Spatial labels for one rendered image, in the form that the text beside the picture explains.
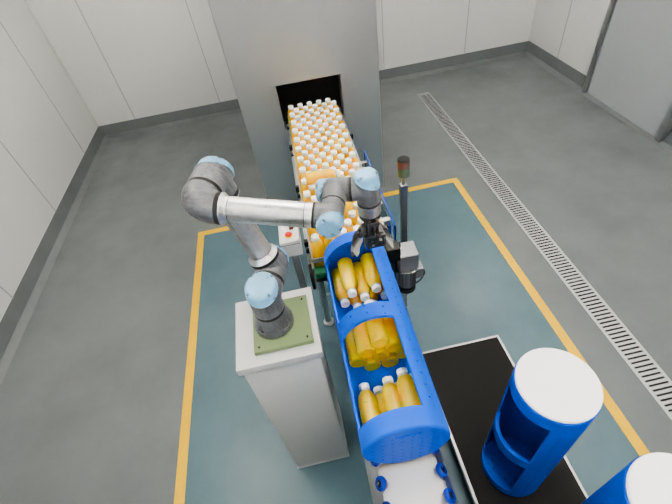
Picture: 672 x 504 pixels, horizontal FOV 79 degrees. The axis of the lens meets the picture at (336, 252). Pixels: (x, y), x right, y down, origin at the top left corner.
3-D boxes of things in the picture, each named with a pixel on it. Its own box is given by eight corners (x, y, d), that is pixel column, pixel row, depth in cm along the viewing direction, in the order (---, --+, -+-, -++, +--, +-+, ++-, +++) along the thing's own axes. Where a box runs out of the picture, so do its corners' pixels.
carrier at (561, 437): (501, 424, 217) (469, 464, 206) (540, 334, 155) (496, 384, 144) (553, 466, 201) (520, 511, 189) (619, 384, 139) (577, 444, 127)
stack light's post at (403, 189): (401, 308, 296) (400, 186, 218) (400, 304, 298) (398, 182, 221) (407, 307, 296) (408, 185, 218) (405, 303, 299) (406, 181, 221)
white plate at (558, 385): (541, 334, 154) (540, 335, 155) (499, 382, 143) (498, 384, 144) (618, 382, 138) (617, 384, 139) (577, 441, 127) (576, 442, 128)
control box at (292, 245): (283, 258, 205) (279, 243, 197) (281, 232, 219) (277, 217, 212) (303, 254, 205) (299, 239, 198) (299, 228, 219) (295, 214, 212)
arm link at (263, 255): (261, 295, 155) (174, 184, 120) (269, 266, 165) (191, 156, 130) (289, 291, 151) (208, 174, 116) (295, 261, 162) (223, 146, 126)
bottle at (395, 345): (399, 341, 146) (386, 301, 160) (382, 349, 149) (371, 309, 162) (407, 348, 151) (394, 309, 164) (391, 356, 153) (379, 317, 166)
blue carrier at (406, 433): (364, 470, 136) (359, 439, 116) (327, 278, 198) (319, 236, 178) (447, 453, 137) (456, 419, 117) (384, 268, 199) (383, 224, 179)
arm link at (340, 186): (311, 195, 118) (349, 193, 116) (316, 172, 125) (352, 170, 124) (316, 215, 123) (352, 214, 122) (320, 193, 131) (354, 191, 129)
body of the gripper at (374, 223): (364, 252, 135) (361, 225, 126) (359, 235, 141) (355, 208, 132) (387, 246, 135) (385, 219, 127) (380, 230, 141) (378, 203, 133)
